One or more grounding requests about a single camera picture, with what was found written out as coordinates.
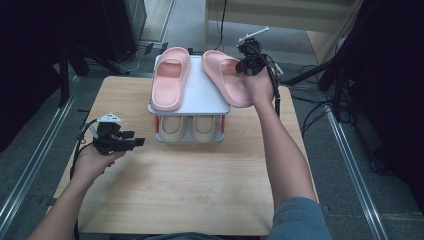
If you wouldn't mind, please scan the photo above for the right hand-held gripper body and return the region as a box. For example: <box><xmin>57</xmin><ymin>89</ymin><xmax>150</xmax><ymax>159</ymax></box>
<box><xmin>236</xmin><ymin>26</ymin><xmax>271</xmax><ymax>77</ymax></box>

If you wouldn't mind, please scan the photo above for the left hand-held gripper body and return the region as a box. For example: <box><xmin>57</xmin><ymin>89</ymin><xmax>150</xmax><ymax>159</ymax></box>
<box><xmin>84</xmin><ymin>112</ymin><xmax>135</xmax><ymax>156</ymax></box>

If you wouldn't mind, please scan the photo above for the pink slipper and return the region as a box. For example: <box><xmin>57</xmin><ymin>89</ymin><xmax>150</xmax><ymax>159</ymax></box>
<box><xmin>201</xmin><ymin>49</ymin><xmax>255</xmax><ymax>109</ymax></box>
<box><xmin>150</xmin><ymin>46</ymin><xmax>192</xmax><ymax>113</ymax></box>

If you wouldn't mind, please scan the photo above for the beige slipper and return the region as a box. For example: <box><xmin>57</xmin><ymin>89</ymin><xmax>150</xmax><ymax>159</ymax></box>
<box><xmin>158</xmin><ymin>115</ymin><xmax>188</xmax><ymax>141</ymax></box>
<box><xmin>191</xmin><ymin>115</ymin><xmax>220</xmax><ymax>141</ymax></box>

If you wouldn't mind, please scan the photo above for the white two-tier shoe rack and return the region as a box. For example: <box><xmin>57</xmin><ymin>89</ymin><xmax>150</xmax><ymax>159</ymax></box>
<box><xmin>147</xmin><ymin>54</ymin><xmax>232</xmax><ymax>145</ymax></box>

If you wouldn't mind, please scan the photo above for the person's right hand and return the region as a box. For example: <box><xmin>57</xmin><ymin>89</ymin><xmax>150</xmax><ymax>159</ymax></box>
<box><xmin>244</xmin><ymin>66</ymin><xmax>278</xmax><ymax>108</ymax></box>

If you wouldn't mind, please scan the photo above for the person's left hand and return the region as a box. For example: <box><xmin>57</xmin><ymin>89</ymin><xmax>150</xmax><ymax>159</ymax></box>
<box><xmin>70</xmin><ymin>145</ymin><xmax>127</xmax><ymax>188</ymax></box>

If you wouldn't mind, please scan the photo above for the light wooden furniture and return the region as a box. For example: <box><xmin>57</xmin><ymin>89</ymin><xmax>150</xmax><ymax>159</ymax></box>
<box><xmin>203</xmin><ymin>0</ymin><xmax>365</xmax><ymax>65</ymax></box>

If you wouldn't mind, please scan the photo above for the black metal stand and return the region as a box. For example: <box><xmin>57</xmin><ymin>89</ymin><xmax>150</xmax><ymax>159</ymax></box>
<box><xmin>279</xmin><ymin>49</ymin><xmax>355</xmax><ymax>122</ymax></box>

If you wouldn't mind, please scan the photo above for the black tripod stand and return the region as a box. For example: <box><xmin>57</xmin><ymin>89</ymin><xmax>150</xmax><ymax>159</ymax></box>
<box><xmin>55</xmin><ymin>42</ymin><xmax>132</xmax><ymax>108</ymax></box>

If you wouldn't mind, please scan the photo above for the dark cabinet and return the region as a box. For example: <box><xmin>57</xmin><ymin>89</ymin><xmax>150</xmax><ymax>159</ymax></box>
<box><xmin>99</xmin><ymin>0</ymin><xmax>148</xmax><ymax>63</ymax></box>

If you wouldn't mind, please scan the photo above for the dark curtain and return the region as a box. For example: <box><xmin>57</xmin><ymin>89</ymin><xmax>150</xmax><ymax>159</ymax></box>
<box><xmin>333</xmin><ymin>0</ymin><xmax>424</xmax><ymax>216</ymax></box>
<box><xmin>0</xmin><ymin>0</ymin><xmax>112</xmax><ymax>153</ymax></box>

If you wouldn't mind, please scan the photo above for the person's blue-grey shirt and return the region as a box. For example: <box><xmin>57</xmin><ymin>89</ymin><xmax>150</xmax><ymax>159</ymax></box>
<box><xmin>134</xmin><ymin>196</ymin><xmax>335</xmax><ymax>240</ymax></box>

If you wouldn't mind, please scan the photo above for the left hand-held gripper black cable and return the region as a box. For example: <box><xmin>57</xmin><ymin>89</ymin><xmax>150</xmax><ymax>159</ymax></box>
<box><xmin>69</xmin><ymin>119</ymin><xmax>98</xmax><ymax>240</ymax></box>

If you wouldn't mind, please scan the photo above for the hand-held gripper black cable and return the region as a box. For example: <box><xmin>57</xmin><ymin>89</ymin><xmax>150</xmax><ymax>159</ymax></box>
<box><xmin>69</xmin><ymin>119</ymin><xmax>98</xmax><ymax>240</ymax></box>
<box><xmin>262</xmin><ymin>54</ymin><xmax>285</xmax><ymax>118</ymax></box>

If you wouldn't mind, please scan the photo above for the right hand-held gripper black cable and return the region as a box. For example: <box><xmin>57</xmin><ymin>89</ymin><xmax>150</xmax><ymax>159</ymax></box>
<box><xmin>262</xmin><ymin>54</ymin><xmax>285</xmax><ymax>118</ymax></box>

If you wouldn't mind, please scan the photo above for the black hanging cable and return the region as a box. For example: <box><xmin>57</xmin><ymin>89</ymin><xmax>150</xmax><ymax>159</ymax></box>
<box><xmin>207</xmin><ymin>0</ymin><xmax>229</xmax><ymax>55</ymax></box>

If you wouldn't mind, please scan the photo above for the white floor cable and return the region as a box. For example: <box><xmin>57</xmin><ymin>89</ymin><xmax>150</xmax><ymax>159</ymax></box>
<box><xmin>114</xmin><ymin>49</ymin><xmax>142</xmax><ymax>73</ymax></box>

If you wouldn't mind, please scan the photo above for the metal floor rail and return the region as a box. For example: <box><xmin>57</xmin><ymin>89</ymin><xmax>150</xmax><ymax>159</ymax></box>
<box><xmin>0</xmin><ymin>75</ymin><xmax>80</xmax><ymax>228</ymax></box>
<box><xmin>324</xmin><ymin>105</ymin><xmax>390</xmax><ymax>240</ymax></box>

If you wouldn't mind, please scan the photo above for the black floor cable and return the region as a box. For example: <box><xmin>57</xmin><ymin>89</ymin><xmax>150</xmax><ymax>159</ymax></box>
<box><xmin>292</xmin><ymin>64</ymin><xmax>335</xmax><ymax>138</ymax></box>

